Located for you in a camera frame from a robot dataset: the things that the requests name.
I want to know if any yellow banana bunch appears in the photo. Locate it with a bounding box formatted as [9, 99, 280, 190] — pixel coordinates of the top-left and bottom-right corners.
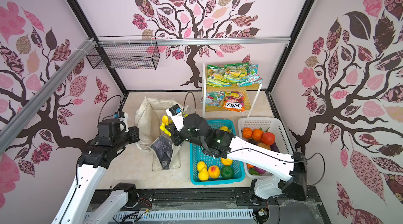
[160, 115, 173, 137]

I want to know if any beige canvas tote bag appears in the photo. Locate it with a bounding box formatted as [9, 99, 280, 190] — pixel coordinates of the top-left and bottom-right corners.
[134, 97, 181, 171]

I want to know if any small yellow lemon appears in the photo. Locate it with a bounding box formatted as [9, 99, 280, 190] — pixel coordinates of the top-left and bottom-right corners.
[196, 161, 207, 171]

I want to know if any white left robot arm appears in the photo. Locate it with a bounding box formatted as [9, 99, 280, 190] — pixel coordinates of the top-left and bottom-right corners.
[52, 118, 140, 224]

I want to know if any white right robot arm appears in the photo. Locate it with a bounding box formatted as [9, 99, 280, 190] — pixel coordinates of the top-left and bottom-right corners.
[160, 111, 307, 201]

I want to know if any green mint candy bag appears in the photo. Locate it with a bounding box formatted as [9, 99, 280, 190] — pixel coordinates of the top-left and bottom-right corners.
[200, 91, 225, 107]

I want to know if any orange Fox's candy bag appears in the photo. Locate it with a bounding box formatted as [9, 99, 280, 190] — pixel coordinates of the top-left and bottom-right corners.
[222, 91, 245, 112]

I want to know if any yellow-green candy bag left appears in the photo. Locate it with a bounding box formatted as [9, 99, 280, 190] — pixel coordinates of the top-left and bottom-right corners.
[206, 65, 232, 87]

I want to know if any yellow-green candy bag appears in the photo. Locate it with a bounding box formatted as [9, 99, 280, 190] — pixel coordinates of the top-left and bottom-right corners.
[206, 65, 232, 87]
[222, 62, 249, 83]

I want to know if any yellow-green candy bag middle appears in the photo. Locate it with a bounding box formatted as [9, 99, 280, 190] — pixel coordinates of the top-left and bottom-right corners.
[222, 62, 249, 83]

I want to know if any teal candy bag right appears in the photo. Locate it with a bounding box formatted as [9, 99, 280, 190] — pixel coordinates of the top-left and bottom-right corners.
[237, 64, 262, 87]

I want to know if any teal plastic basket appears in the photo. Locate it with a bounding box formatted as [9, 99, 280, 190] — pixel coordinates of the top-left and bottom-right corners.
[189, 119, 246, 186]

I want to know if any yellow pear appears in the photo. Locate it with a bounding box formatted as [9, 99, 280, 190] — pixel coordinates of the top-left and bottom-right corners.
[198, 168, 209, 182]

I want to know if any yellow bumpy fruit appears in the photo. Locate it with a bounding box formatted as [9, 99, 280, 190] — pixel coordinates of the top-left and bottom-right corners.
[221, 158, 233, 166]

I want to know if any green avocado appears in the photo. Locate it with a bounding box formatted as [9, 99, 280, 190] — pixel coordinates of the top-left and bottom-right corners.
[220, 166, 235, 179]

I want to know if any orange pumpkin left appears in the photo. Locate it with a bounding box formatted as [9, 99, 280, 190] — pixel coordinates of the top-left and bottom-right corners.
[242, 127, 253, 140]

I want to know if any white wooden shelf rack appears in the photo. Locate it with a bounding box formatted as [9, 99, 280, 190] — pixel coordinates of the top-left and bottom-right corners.
[202, 63, 262, 117]

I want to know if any white plastic basket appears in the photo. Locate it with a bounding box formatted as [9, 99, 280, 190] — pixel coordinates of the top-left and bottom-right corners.
[237, 117, 300, 180]

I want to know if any brown potato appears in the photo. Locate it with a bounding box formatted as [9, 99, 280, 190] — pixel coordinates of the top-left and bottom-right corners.
[257, 143, 271, 150]

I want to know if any dark purple eggplant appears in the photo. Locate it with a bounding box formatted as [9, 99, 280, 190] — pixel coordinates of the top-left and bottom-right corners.
[270, 143, 280, 153]

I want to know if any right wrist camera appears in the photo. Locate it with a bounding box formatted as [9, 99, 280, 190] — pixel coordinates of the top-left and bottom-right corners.
[166, 104, 184, 132]

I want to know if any black wire basket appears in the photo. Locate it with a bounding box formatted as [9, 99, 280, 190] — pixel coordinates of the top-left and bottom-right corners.
[86, 35, 160, 70]

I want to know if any aluminium frame rail back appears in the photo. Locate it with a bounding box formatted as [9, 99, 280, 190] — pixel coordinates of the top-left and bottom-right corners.
[98, 37, 291, 46]

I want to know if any aluminium frame rail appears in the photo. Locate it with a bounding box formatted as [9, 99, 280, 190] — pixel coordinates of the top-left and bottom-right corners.
[98, 37, 291, 46]
[1, 38, 96, 153]

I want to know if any white cable duct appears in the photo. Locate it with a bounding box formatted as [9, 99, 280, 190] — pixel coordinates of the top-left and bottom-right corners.
[111, 209, 255, 224]

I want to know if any aluminium frame rail left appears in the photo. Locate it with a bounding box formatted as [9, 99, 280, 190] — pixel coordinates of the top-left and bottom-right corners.
[1, 38, 96, 153]

